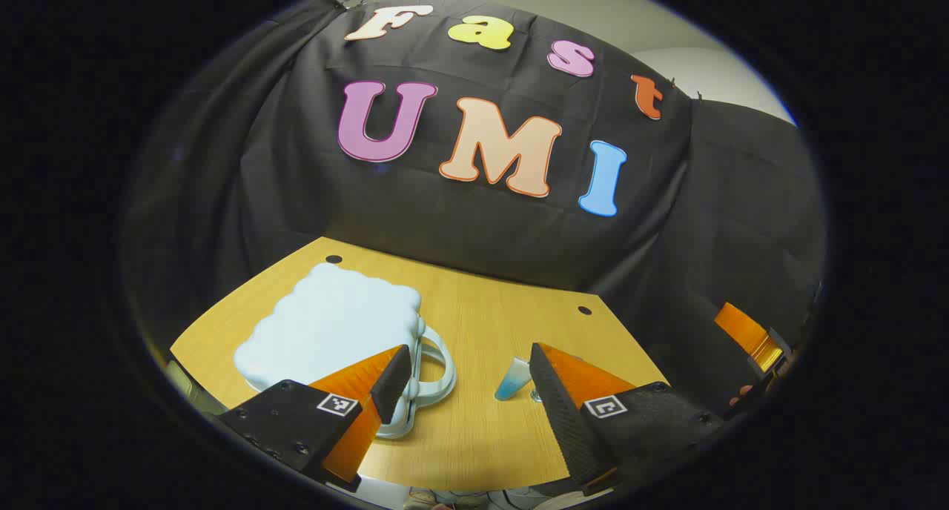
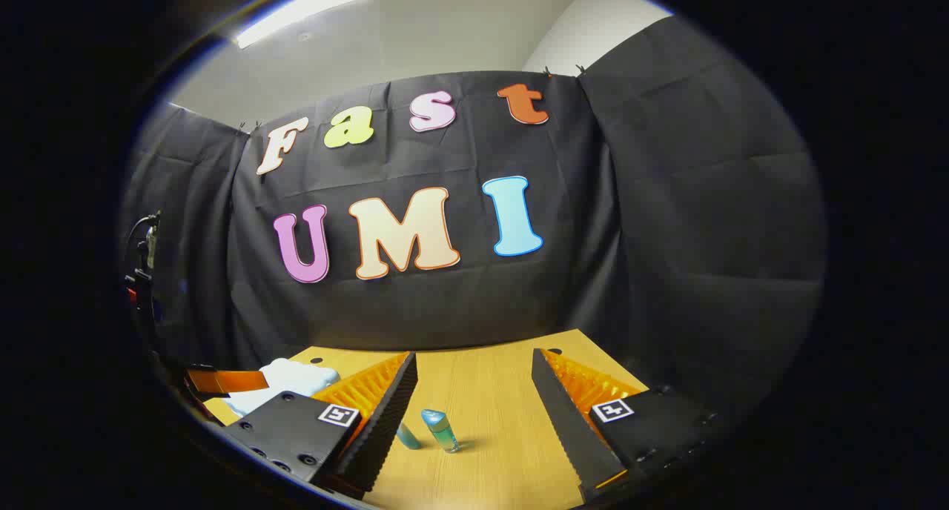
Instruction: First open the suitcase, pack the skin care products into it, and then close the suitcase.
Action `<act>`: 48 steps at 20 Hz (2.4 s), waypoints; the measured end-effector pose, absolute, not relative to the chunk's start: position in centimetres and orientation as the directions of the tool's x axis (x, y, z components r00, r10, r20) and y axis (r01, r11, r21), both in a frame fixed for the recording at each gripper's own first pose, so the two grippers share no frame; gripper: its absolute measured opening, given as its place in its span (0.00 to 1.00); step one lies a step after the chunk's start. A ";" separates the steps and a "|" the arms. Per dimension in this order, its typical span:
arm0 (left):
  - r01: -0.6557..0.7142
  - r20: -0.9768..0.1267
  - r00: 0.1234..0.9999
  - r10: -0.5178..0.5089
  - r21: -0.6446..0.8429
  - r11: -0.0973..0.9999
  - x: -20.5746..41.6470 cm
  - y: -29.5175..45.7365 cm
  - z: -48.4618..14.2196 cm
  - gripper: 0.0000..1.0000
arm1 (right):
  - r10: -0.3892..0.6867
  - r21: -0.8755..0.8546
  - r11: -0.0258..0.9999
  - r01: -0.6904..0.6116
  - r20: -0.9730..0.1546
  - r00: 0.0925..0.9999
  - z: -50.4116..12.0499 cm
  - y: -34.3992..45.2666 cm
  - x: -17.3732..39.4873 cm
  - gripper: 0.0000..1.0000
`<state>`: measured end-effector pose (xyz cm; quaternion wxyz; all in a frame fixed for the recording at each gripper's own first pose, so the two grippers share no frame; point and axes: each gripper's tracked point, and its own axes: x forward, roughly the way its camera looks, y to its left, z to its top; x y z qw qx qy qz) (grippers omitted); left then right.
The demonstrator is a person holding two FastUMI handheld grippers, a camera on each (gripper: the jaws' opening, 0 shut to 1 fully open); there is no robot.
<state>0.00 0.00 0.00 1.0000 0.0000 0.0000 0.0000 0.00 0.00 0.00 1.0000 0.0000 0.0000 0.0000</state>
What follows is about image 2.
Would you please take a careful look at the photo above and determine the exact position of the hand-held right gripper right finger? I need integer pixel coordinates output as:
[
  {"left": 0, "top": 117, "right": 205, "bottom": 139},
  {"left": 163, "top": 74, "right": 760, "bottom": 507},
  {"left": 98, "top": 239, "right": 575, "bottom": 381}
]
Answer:
[{"left": 530, "top": 346, "right": 720, "bottom": 505}]

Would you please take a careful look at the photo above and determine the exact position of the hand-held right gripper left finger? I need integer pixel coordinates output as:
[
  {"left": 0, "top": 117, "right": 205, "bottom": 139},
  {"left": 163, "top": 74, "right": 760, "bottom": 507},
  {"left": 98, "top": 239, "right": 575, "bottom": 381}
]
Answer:
[{"left": 221, "top": 351, "right": 420, "bottom": 500}]

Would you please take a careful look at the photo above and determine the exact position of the blue cap skincare bottle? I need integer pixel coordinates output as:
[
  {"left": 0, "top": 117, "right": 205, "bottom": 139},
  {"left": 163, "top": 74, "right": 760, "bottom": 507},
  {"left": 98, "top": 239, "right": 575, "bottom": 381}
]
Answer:
[{"left": 420, "top": 408, "right": 461, "bottom": 454}]

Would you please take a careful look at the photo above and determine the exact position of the white suitcase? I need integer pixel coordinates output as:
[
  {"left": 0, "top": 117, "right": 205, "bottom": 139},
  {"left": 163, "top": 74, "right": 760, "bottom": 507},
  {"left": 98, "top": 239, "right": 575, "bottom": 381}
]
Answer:
[{"left": 225, "top": 358, "right": 340, "bottom": 418}]

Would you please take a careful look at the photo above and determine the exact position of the black backdrop cloth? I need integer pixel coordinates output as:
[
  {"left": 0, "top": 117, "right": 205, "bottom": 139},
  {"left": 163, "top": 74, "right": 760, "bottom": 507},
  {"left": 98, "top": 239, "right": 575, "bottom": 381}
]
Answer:
[{"left": 119, "top": 13, "right": 827, "bottom": 422}]

